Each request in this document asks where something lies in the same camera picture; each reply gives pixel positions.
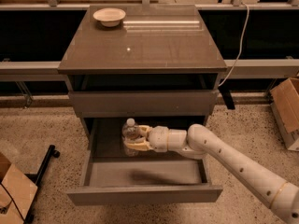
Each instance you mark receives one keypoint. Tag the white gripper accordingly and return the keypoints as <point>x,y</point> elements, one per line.
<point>159,137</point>

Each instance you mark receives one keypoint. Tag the clear plastic water bottle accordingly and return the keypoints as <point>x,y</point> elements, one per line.
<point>129,132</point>

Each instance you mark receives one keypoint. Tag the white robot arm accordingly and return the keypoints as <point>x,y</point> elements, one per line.
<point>276,193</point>

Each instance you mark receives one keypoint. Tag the grey upper drawer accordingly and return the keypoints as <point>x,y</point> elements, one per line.
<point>113,104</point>

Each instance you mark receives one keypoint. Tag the open grey lower drawer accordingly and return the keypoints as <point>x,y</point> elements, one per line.
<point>110,176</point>

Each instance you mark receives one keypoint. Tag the grey drawer cabinet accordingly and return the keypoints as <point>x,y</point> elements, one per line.
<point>155,48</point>

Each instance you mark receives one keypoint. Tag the black wheeled stand leg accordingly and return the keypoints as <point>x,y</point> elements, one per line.
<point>37,178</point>

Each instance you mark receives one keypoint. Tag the white ceramic bowl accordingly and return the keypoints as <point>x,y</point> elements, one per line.
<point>109,17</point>

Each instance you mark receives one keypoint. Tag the cardboard box left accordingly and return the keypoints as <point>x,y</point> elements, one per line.
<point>17,192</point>

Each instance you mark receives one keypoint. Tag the cardboard box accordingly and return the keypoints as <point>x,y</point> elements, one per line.
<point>285,107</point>
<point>17,192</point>

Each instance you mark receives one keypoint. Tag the cardboard box right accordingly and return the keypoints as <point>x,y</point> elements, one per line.
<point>285,107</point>

